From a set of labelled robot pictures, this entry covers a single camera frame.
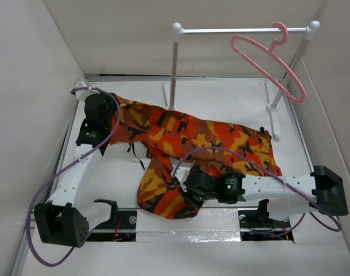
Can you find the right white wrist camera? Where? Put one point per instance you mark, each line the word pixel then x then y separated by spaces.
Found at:
pixel 179 175

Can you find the orange camouflage trousers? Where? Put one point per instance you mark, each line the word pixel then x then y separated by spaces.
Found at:
pixel 214 147

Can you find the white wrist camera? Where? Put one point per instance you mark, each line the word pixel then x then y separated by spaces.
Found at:
pixel 81 90
pixel 179 175

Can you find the white clothes rack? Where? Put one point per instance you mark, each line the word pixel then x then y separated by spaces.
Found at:
pixel 290 86

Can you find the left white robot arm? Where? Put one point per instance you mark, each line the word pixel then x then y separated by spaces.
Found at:
pixel 64 219

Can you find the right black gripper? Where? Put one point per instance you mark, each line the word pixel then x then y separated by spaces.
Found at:
pixel 188 196

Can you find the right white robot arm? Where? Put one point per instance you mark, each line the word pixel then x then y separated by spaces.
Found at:
pixel 279 197

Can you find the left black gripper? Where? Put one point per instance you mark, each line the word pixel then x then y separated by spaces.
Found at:
pixel 111 101

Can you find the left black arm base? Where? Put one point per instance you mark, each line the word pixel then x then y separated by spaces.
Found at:
pixel 120 227

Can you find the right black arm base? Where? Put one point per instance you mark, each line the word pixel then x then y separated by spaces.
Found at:
pixel 255 225

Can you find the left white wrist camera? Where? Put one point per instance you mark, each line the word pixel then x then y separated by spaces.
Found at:
pixel 81 90

